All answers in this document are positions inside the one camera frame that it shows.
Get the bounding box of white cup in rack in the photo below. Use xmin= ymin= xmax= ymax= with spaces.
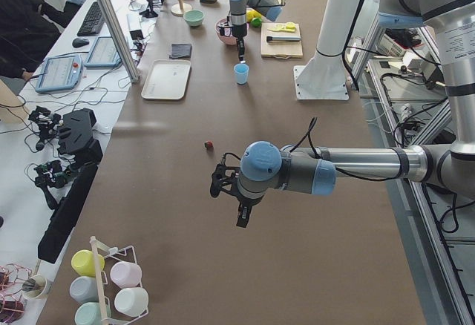
xmin=114 ymin=287 xmax=149 ymax=317

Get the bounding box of mint cup in rack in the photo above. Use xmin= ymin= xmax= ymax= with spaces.
xmin=74 ymin=302 xmax=102 ymax=325

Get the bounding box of white wire cup rack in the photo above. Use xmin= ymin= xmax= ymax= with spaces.
xmin=90 ymin=236 xmax=149 ymax=324

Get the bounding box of dark grey folded cloth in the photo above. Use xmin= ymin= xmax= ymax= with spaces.
xmin=169 ymin=43 xmax=192 ymax=59

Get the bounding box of mint green bowl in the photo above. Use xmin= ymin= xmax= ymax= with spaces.
xmin=183 ymin=10 xmax=205 ymax=27

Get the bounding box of yellow cup in rack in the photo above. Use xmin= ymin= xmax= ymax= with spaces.
xmin=71 ymin=249 xmax=96 ymax=278

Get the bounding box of wooden cutting board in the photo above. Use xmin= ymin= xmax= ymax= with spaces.
xmin=261 ymin=22 xmax=304 ymax=59

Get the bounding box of paper cup with utensils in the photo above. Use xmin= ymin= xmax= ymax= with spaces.
xmin=22 ymin=275 xmax=53 ymax=300

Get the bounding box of red strawberry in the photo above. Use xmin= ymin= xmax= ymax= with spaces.
xmin=204 ymin=140 xmax=214 ymax=150

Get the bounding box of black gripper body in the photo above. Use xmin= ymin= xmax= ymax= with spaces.
xmin=230 ymin=23 xmax=248 ymax=39
xmin=210 ymin=162 xmax=261 ymax=206

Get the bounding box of yellow lemon upper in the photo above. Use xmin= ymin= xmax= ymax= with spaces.
xmin=246 ymin=10 xmax=255 ymax=22

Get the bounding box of knife with black handle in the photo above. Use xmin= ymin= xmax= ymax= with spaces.
xmin=266 ymin=36 xmax=301 ymax=43

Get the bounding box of beige plastic tray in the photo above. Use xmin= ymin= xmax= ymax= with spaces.
xmin=141 ymin=59 xmax=191 ymax=100

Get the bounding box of pink cup in rack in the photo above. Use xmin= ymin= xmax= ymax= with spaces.
xmin=110 ymin=261 xmax=143 ymax=289

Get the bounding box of black keyboard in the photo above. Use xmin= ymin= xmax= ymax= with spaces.
xmin=77 ymin=1 xmax=105 ymax=36

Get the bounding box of light blue cup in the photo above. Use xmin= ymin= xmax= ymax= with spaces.
xmin=234 ymin=63 xmax=249 ymax=85

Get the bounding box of aluminium frame post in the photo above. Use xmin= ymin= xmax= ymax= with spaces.
xmin=96 ymin=0 xmax=139 ymax=83

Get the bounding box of green lime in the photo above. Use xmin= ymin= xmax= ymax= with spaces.
xmin=250 ymin=17 xmax=262 ymax=28

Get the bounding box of pink bowl with ice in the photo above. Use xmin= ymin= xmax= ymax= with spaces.
xmin=215 ymin=18 xmax=237 ymax=46

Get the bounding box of near blue teach pendant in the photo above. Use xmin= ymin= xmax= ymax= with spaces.
xmin=35 ymin=54 xmax=82 ymax=93

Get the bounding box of grey cup in rack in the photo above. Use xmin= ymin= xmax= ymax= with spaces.
xmin=69 ymin=276 xmax=99 ymax=304

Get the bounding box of far blue teach pendant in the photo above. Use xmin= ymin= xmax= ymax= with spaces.
xmin=84 ymin=36 xmax=122 ymax=69

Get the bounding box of black computer mouse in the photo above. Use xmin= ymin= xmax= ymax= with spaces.
xmin=71 ymin=37 xmax=89 ymax=48

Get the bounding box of blue teach pendant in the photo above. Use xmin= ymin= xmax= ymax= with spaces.
xmin=35 ymin=54 xmax=82 ymax=93
xmin=84 ymin=36 xmax=122 ymax=69

